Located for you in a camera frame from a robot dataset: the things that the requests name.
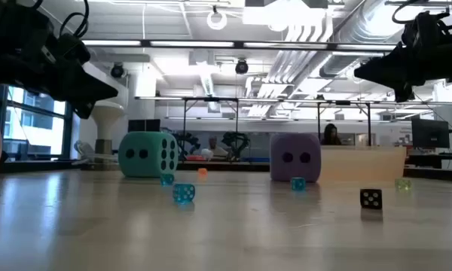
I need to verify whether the black computer monitor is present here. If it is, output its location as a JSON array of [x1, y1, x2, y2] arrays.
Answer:
[[411, 118, 450, 149]]

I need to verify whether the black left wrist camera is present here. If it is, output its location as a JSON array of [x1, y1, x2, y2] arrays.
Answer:
[[56, 32, 92, 65]]

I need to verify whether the black aluminium table frame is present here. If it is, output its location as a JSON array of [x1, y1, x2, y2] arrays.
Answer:
[[0, 160, 452, 182]]

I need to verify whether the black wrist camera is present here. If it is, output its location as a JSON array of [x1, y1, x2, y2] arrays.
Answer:
[[56, 32, 92, 65], [401, 11, 440, 48]]

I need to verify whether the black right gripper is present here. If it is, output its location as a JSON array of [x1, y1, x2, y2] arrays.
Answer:
[[353, 43, 447, 104]]

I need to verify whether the large teal foam die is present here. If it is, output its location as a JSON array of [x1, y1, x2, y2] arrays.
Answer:
[[118, 131, 179, 178]]

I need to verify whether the black double monitor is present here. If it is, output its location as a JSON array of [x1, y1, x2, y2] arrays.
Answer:
[[127, 119, 161, 133]]

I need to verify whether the dark window frame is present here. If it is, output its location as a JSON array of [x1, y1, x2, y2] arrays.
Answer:
[[0, 84, 75, 161]]

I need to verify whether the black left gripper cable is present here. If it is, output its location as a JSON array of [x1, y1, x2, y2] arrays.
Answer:
[[32, 0, 90, 38]]

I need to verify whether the black workstation frame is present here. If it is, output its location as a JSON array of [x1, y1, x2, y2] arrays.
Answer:
[[182, 96, 240, 161], [316, 99, 373, 147]]

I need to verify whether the small black die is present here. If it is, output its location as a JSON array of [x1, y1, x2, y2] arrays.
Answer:
[[359, 188, 383, 210]]

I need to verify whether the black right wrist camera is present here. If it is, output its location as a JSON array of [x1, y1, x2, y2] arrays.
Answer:
[[401, 11, 440, 48]]

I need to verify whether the large purple foam die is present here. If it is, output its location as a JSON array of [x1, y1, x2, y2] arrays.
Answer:
[[270, 133, 322, 183]]

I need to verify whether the orange translucent plastic bin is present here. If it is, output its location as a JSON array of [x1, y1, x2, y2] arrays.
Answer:
[[319, 145, 407, 185]]

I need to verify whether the white mushroom lamp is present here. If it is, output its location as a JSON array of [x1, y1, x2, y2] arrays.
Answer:
[[91, 100, 126, 155]]

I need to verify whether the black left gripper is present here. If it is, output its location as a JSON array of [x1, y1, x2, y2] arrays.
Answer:
[[0, 3, 120, 120]]

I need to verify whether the black beam with light strips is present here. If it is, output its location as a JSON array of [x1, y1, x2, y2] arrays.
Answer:
[[81, 38, 400, 53]]

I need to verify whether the person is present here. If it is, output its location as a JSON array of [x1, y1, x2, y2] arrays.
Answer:
[[321, 123, 343, 147], [206, 135, 229, 158]]

